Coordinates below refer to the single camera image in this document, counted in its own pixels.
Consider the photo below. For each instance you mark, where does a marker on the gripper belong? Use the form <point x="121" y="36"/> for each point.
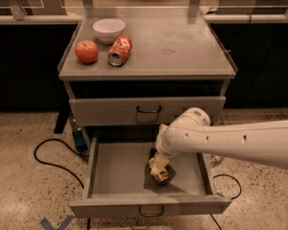
<point x="163" y="152"/>

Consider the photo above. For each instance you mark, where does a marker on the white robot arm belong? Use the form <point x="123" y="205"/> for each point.
<point x="262" y="143"/>

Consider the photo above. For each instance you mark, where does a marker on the open middle drawer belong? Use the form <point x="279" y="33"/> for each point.
<point x="119" y="184"/>

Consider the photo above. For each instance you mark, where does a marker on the closed top drawer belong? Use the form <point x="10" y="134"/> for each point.
<point x="140" y="111"/>

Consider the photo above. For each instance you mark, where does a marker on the grey metal drawer cabinet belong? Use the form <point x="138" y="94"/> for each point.
<point x="174" y="54"/>

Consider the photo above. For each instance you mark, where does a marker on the red orange soda can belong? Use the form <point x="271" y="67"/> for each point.
<point x="120" y="50"/>

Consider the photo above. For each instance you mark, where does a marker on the blue power adapter box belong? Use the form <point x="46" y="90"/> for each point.
<point x="79" y="141"/>

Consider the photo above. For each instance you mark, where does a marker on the red apple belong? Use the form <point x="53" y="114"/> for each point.
<point x="87" y="51"/>

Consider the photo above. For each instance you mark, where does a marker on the white bowl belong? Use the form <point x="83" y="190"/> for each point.
<point x="107" y="30"/>

